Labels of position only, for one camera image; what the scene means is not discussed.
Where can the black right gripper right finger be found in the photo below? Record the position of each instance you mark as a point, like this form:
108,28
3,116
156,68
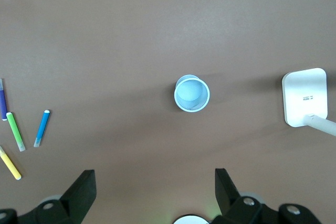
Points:
228,200

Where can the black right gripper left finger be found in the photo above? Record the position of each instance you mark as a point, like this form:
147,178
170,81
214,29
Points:
76,197

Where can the blue marker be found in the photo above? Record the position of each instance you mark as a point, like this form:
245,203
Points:
42,128

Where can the yellow marker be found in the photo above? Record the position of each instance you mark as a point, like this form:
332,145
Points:
10,165

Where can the green marker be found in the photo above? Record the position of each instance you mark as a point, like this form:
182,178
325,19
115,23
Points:
15,132

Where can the translucent blue plastic cup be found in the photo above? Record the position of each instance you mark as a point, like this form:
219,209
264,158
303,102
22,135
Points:
191,95

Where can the purple marker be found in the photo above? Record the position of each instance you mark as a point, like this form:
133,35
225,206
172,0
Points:
3,100

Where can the white desk lamp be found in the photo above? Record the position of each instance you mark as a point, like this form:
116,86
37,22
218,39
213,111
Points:
304,95

